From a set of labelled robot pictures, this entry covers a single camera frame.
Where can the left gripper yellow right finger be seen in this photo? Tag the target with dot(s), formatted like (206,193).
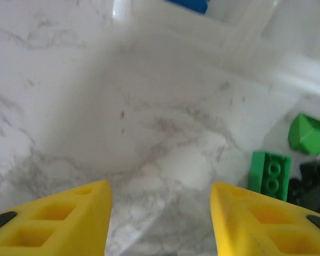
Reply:
(256,229)

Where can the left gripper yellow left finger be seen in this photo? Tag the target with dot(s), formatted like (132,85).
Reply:
(69,229)

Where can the dark green lego brick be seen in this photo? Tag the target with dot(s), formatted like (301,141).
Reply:
(269,173)

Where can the light green lego brick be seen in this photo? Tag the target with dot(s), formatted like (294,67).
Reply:
(309,136)

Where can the blue lego brick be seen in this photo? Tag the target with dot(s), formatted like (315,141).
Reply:
(186,5)

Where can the black lego brick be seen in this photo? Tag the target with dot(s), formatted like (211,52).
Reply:
(306,196)
(316,170)

